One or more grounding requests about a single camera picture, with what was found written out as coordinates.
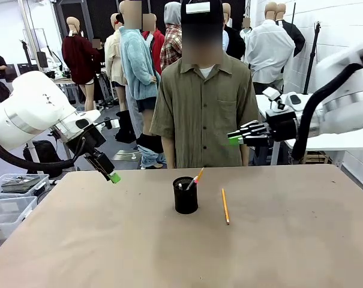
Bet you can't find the mannequin in maroon sweater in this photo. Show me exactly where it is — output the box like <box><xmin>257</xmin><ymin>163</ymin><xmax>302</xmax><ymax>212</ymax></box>
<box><xmin>62</xmin><ymin>16</ymin><xmax>103</xmax><ymax>112</ymax></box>

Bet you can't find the mannequin in cream jacket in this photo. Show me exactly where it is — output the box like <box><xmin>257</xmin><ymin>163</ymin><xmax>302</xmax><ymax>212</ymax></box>
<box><xmin>104</xmin><ymin>13</ymin><xmax>128</xmax><ymax>112</ymax></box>

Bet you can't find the person's right forearm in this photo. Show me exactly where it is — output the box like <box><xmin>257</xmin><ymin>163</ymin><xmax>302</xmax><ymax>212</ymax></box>
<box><xmin>162</xmin><ymin>135</ymin><xmax>177</xmax><ymax>169</ymax></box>

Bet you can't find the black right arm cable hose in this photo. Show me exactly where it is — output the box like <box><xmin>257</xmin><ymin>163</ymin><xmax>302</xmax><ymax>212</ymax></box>
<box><xmin>291</xmin><ymin>53</ymin><xmax>363</xmax><ymax>160</ymax></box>

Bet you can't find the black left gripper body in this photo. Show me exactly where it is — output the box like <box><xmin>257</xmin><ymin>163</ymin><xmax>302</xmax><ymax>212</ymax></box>
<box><xmin>65</xmin><ymin>126</ymin><xmax>107</xmax><ymax>157</ymax></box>

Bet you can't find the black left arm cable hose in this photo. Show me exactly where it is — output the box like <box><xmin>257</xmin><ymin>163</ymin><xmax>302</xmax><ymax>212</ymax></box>
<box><xmin>0</xmin><ymin>134</ymin><xmax>86</xmax><ymax>172</ymax></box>

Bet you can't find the black backpack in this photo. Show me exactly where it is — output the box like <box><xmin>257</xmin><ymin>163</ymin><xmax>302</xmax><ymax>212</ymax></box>
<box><xmin>22</xmin><ymin>139</ymin><xmax>64</xmax><ymax>178</ymax></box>

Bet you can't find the mannequin in black coat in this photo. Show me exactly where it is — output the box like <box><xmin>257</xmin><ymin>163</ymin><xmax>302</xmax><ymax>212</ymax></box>
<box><xmin>222</xmin><ymin>2</ymin><xmax>247</xmax><ymax>62</ymax></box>

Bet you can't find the metal mannequin base plate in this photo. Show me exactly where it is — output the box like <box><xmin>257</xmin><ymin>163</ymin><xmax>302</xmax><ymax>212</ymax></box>
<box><xmin>113</xmin><ymin>149</ymin><xmax>142</xmax><ymax>162</ymax></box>

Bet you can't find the mannequin in red jacket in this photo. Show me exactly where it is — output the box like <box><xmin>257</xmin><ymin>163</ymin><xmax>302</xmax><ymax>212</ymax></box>
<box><xmin>142</xmin><ymin>13</ymin><xmax>167</xmax><ymax>76</ymax></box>

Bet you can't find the black tripod stand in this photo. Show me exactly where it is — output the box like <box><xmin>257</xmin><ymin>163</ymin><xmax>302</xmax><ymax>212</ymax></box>
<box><xmin>302</xmin><ymin>20</ymin><xmax>324</xmax><ymax>95</ymax></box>

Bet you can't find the mannequin in white shirt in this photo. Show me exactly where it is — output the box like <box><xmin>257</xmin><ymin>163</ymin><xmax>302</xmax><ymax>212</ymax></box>
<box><xmin>244</xmin><ymin>1</ymin><xmax>296</xmax><ymax>94</ymax></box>

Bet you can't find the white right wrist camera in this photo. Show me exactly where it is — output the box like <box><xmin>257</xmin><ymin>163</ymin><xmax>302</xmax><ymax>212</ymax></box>
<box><xmin>262</xmin><ymin>86</ymin><xmax>287</xmax><ymax>113</ymax></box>

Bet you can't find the person in olive shirt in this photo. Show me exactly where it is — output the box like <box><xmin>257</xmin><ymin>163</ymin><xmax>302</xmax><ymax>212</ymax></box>
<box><xmin>149</xmin><ymin>0</ymin><xmax>260</xmax><ymax>169</ymax></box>

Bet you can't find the person's left forearm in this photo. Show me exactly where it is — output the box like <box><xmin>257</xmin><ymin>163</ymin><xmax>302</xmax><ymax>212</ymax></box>
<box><xmin>239</xmin><ymin>143</ymin><xmax>250</xmax><ymax>167</ymax></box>

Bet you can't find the black mesh pen holder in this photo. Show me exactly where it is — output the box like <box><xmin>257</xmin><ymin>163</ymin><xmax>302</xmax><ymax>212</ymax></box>
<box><xmin>173</xmin><ymin>176</ymin><xmax>199</xmax><ymax>215</ymax></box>

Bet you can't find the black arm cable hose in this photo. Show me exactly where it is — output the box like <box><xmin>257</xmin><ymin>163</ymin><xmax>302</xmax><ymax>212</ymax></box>
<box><xmin>291</xmin><ymin>53</ymin><xmax>363</xmax><ymax>160</ymax></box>
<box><xmin>0</xmin><ymin>134</ymin><xmax>86</xmax><ymax>172</ymax></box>

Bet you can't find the mannequin in black jacket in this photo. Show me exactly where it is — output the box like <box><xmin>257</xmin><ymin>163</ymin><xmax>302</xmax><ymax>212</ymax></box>
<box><xmin>275</xmin><ymin>3</ymin><xmax>307</xmax><ymax>58</ymax></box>

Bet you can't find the mannequin in plaid shirt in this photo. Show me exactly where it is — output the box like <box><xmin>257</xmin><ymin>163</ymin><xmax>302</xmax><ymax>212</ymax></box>
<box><xmin>160</xmin><ymin>1</ymin><xmax>183</xmax><ymax>72</ymax></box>

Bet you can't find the yellow pencil with red eraser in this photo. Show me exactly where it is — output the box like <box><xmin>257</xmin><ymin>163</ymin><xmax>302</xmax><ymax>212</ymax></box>
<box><xmin>221</xmin><ymin>188</ymin><xmax>230</xmax><ymax>226</ymax></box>

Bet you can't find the mannequin in light-blue fleece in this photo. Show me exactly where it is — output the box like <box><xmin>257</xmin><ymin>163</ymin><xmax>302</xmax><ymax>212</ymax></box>
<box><xmin>119</xmin><ymin>0</ymin><xmax>167</xmax><ymax>169</ymax></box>

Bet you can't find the pink-tipped grey pen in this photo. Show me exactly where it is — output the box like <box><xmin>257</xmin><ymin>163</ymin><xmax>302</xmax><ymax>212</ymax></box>
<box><xmin>185</xmin><ymin>176</ymin><xmax>200</xmax><ymax>191</ymax></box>

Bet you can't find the clear plastic storage box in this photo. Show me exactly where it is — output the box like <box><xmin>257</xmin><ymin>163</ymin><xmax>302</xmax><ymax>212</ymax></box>
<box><xmin>0</xmin><ymin>196</ymin><xmax>39</xmax><ymax>238</ymax></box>

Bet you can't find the grey metal pole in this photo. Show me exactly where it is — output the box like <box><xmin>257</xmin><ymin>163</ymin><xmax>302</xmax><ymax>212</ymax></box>
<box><xmin>19</xmin><ymin>0</ymin><xmax>46</xmax><ymax>73</ymax></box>

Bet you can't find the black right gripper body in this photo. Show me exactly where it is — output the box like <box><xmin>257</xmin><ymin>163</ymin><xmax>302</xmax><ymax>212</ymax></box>
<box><xmin>265</xmin><ymin>109</ymin><xmax>299</xmax><ymax>142</ymax></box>

